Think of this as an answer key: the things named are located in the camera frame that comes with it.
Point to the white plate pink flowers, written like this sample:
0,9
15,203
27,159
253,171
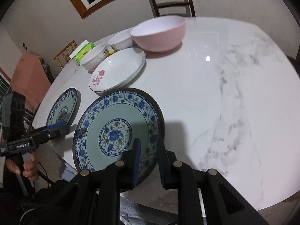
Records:
117,70

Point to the white ribbed bowl blue base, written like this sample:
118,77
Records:
122,40

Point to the small blue floral plate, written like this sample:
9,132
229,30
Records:
63,108

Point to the pink cloth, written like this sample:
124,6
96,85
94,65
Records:
30,80

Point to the bamboo chair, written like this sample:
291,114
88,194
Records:
65,54

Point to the large blue floral plate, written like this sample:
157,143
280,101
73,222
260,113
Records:
109,126

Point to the white ribbed bowl pink base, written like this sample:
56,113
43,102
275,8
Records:
94,57

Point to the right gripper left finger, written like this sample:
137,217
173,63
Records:
119,175

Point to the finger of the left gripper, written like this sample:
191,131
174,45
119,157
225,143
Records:
57,133
58,125

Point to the grey trousers lap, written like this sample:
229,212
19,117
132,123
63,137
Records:
130,212

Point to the person's left hand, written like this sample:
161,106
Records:
30,167

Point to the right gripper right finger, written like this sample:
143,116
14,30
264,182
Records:
176,174

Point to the green tissue pack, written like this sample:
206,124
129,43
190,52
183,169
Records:
78,54

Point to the large pink bowl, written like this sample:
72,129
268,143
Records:
159,34

